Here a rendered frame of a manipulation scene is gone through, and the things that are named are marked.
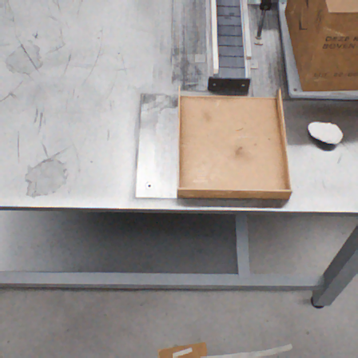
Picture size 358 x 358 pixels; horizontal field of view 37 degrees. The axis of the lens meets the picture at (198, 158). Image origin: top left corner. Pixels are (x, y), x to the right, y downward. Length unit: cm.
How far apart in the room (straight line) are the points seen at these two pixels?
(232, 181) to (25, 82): 60
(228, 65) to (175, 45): 19
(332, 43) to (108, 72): 58
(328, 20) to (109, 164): 60
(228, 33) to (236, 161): 38
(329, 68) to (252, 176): 33
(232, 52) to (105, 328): 107
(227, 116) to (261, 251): 86
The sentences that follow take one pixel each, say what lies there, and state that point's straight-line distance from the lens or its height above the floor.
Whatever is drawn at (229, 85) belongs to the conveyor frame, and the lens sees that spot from 139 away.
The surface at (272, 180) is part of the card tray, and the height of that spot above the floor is 83.
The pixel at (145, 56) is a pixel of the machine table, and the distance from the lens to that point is 148.
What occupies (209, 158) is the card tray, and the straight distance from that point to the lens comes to 127.
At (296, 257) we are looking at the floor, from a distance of 211.
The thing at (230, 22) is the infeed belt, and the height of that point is 88.
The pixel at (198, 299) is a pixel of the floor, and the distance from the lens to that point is 200.
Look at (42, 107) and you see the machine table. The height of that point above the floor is 83.
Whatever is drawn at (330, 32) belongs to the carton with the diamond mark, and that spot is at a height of 106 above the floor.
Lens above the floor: 190
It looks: 57 degrees down
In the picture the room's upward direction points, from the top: 6 degrees clockwise
